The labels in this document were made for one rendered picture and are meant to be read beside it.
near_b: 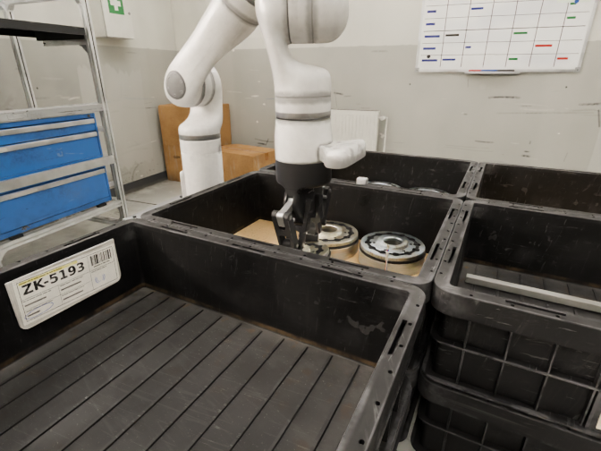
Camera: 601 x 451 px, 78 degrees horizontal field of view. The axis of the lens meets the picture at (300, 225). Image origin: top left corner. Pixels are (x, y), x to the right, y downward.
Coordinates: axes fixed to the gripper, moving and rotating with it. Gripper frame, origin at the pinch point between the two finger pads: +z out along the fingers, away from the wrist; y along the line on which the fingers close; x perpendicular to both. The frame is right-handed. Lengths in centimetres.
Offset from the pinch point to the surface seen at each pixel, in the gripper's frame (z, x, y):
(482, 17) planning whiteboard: -59, -6, -317
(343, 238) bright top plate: 1.4, 2.3, -9.8
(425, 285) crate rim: -5.7, 18.7, 10.9
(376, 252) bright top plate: 1.0, 9.0, -6.5
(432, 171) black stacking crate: -2.1, 9.8, -46.9
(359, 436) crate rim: -6.2, 18.5, 29.2
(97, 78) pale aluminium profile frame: -21, -198, -113
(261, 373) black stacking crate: 4.0, 4.9, 19.4
